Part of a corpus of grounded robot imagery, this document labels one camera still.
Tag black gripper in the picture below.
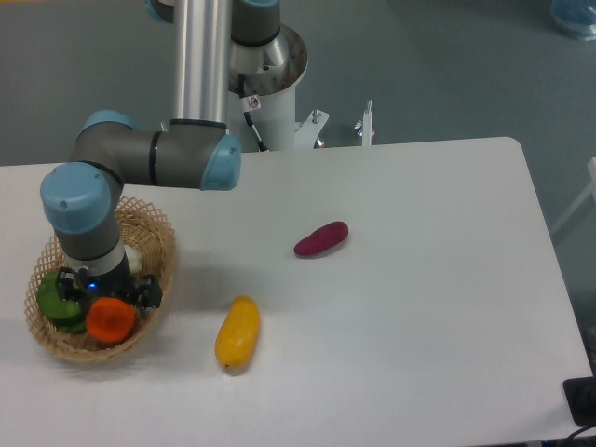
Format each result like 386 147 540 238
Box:
56 260 163 319

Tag orange fruit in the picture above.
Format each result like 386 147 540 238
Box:
86 297 135 344

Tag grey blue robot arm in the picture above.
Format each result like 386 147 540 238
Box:
40 1 280 309

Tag woven wicker basket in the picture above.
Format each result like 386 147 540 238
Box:
24 196 176 363

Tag green bok choy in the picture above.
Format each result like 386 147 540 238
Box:
36 246 144 335

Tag yellow mango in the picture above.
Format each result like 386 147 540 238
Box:
214 295 261 373

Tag purple sweet potato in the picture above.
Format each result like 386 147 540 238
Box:
293 221 349 258

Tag black device at edge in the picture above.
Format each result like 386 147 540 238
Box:
562 376 595 427

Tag blue bag in corner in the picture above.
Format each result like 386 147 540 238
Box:
550 0 595 41

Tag black cable on pedestal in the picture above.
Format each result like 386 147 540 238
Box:
237 73 271 153

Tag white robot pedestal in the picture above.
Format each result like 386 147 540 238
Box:
159 22 330 157

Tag white clamp bracket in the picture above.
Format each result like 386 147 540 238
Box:
354 99 376 146

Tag white frame at right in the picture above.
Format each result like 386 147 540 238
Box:
549 157 595 246

